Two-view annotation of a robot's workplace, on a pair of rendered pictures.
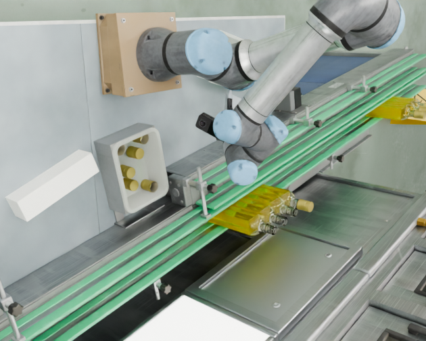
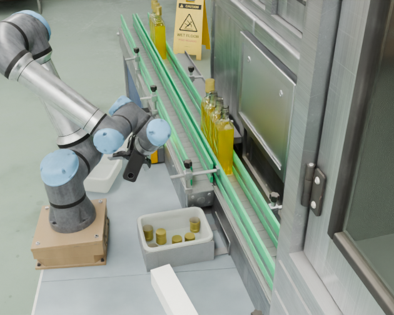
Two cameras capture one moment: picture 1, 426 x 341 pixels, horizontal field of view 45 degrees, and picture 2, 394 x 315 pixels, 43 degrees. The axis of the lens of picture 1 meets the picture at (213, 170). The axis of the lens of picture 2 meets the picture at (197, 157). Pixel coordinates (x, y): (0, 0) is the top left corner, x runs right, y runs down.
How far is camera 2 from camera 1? 0.49 m
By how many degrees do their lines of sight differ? 15
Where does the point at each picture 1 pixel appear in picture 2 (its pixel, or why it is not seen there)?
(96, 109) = (118, 269)
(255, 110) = (90, 117)
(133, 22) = (42, 235)
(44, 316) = not seen: hidden behind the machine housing
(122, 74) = (82, 243)
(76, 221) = (219, 287)
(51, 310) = not seen: hidden behind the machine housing
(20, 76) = not seen: outside the picture
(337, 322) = (286, 35)
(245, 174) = (158, 128)
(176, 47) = (55, 194)
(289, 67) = (52, 91)
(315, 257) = (251, 70)
